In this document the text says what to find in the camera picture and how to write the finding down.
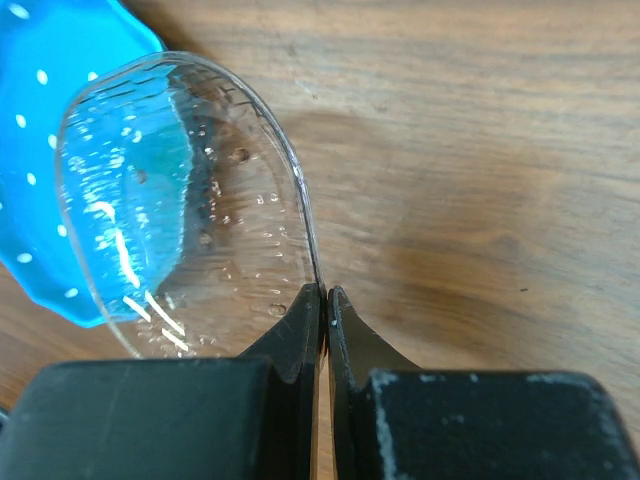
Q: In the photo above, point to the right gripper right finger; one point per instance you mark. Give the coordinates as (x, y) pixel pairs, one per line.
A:
(392, 419)

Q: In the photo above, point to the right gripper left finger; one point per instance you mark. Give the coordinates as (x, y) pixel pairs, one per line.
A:
(252, 416)

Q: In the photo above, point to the turquoise scalloped plate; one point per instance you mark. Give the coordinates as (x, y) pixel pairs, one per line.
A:
(50, 50)

